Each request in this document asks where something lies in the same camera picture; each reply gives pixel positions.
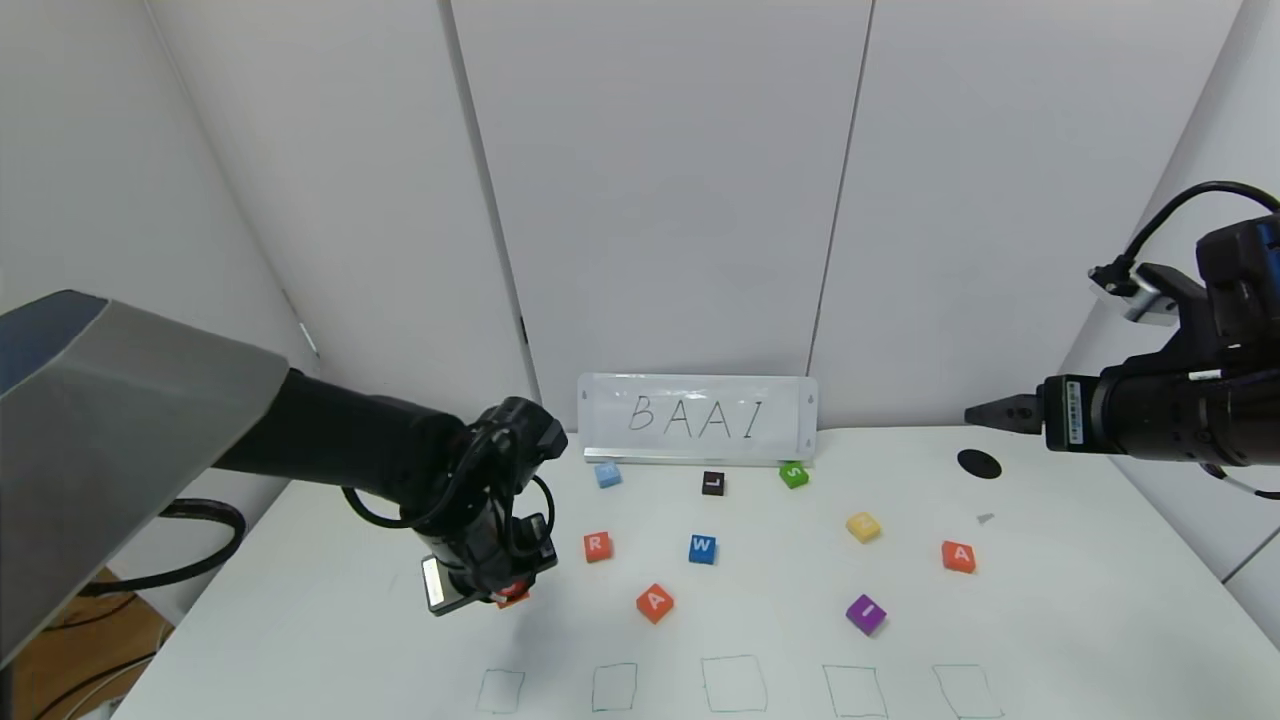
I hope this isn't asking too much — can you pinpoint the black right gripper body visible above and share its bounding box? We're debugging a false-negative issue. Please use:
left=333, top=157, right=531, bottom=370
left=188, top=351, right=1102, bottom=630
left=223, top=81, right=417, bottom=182
left=1043, top=365, right=1207, bottom=463

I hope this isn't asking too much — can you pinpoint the clear sign holder BAAI paper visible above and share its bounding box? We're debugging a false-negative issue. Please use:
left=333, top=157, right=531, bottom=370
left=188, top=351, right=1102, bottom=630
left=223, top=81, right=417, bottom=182
left=577, top=373, right=820, bottom=467

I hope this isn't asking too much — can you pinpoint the purple letter I block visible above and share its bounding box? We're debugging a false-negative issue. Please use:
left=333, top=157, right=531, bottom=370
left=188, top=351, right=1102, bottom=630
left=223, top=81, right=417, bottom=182
left=846, top=594, right=889, bottom=637

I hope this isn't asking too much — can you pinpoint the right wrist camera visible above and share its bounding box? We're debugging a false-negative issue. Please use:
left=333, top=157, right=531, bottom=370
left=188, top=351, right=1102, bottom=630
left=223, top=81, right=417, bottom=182
left=1088, top=260, right=1203, bottom=328

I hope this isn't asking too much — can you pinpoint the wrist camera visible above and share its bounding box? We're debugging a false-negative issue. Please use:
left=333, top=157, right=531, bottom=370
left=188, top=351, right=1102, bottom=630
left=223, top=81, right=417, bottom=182
left=420, top=555, right=473, bottom=618
left=1088, top=260, right=1203, bottom=328

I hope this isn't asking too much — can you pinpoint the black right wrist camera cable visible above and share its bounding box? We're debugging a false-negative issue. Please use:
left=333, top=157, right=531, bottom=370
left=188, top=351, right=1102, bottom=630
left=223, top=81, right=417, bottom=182
left=1118, top=181, right=1280, bottom=273

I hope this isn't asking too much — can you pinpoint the thin black left wrist cable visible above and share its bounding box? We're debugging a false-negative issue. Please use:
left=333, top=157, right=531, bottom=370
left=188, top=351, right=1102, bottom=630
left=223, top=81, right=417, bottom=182
left=340, top=420, right=557, bottom=563

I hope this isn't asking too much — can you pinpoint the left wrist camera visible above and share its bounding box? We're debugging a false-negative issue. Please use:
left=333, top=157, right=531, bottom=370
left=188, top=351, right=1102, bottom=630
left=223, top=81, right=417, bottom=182
left=420, top=555, right=473, bottom=618

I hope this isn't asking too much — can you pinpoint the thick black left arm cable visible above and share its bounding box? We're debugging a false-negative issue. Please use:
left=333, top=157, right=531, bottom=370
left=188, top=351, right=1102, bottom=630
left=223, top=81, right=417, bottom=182
left=78, top=497, right=247, bottom=599

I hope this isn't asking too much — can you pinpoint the black floor cable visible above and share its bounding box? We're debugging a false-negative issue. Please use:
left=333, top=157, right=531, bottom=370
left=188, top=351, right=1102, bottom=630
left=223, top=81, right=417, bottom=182
left=35, top=672, right=159, bottom=720
left=50, top=597, right=141, bottom=633

